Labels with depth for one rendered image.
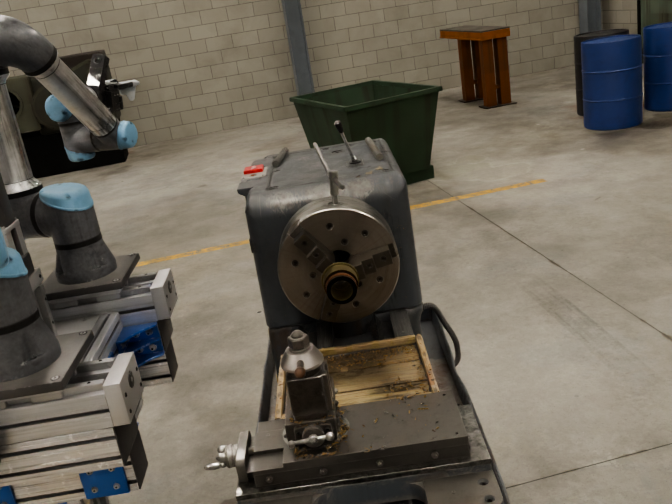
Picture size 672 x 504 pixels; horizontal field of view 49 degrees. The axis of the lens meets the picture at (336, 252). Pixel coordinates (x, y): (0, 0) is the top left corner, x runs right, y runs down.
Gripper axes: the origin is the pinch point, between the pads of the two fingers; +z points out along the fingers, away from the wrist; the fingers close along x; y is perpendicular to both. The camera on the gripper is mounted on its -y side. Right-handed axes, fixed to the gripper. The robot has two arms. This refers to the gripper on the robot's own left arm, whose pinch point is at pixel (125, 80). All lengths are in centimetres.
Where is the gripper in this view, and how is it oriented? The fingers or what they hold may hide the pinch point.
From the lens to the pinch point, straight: 244.5
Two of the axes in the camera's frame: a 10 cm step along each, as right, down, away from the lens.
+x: 9.5, 0.9, -2.9
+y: 0.2, 9.3, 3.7
